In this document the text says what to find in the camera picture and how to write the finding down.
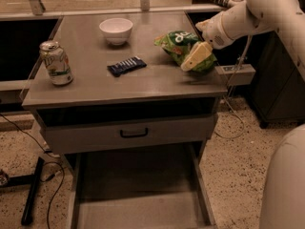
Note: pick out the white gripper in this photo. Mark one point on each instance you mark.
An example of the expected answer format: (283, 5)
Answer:
(214, 32)

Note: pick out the green rice chip bag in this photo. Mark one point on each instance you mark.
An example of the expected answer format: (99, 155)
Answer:
(178, 44)

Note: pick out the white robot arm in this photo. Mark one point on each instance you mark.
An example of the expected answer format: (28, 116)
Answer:
(283, 201)

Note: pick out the grey drawer cabinet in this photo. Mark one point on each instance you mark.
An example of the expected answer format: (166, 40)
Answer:
(95, 96)

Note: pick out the open lower grey drawer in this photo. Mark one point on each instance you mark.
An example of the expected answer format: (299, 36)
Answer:
(156, 187)

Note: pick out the grey power box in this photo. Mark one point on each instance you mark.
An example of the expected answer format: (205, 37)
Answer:
(232, 76)

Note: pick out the dark blue snack bar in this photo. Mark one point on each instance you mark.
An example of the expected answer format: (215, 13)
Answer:
(126, 66)

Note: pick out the white ceramic bowl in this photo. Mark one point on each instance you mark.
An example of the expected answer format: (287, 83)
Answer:
(116, 30)

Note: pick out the green white soda can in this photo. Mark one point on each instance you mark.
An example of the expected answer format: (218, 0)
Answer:
(56, 62)

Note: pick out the black floor stand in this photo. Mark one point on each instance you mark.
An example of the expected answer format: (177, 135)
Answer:
(32, 180)

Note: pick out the upper grey drawer with handle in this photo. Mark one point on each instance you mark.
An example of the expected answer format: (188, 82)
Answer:
(129, 134)

